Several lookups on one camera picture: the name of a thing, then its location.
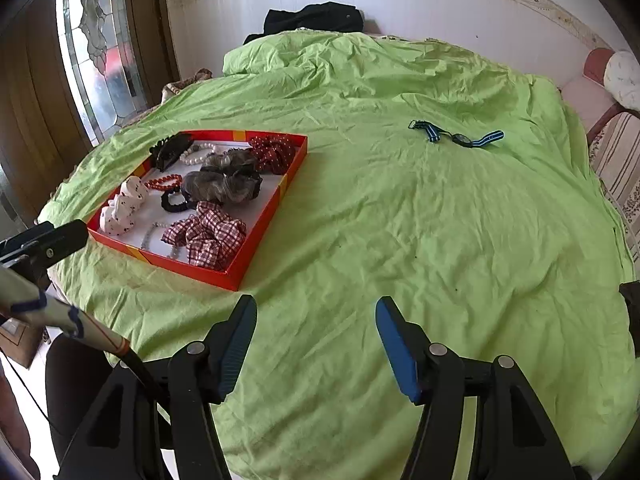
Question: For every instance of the white dotted scrunchie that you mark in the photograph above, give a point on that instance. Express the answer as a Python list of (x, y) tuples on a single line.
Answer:
[(120, 207)]

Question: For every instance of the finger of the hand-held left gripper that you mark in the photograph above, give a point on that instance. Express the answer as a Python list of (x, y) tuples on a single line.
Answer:
[(55, 240)]

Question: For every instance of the person's dark trousers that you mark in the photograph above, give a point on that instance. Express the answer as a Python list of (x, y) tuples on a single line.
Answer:
[(75, 385)]

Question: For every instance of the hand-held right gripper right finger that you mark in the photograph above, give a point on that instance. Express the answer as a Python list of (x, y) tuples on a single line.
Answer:
[(396, 352)]

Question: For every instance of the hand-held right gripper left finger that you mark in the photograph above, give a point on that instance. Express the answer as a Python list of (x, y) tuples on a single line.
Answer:
[(235, 355)]

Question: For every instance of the wooden door with stained glass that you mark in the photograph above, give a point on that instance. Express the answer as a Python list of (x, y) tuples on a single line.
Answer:
[(30, 85)]

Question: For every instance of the green blanket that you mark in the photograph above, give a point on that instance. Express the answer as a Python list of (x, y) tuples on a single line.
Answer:
[(400, 235)]

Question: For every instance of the black cloth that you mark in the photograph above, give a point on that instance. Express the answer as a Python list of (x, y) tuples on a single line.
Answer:
[(315, 17)]

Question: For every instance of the red polka dot scrunchie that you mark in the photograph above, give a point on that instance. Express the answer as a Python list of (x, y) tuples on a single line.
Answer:
[(272, 152)]

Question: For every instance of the grey fluffy scrunchie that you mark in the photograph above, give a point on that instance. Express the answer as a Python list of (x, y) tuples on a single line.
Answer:
[(220, 187), (227, 161)]

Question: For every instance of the red plaid scrunchie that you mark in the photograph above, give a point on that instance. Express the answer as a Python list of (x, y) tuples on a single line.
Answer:
[(210, 237)]

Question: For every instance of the brown patterned cloth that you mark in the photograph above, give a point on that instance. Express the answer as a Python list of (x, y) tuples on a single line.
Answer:
[(187, 85)]

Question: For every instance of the black rhinestone flower hair clip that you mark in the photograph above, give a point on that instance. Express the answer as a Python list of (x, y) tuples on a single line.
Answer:
[(169, 152)]

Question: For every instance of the red cardboard box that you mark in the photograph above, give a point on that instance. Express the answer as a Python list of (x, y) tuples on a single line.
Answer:
[(280, 195)]

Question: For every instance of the striped floral bed sheet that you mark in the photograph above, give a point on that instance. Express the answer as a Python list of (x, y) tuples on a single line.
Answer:
[(620, 160)]

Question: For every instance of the blue striped wristwatch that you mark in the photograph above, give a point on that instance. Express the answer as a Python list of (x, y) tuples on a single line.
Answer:
[(462, 138)]

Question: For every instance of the white floral pillow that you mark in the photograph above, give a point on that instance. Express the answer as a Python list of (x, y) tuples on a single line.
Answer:
[(625, 80)]

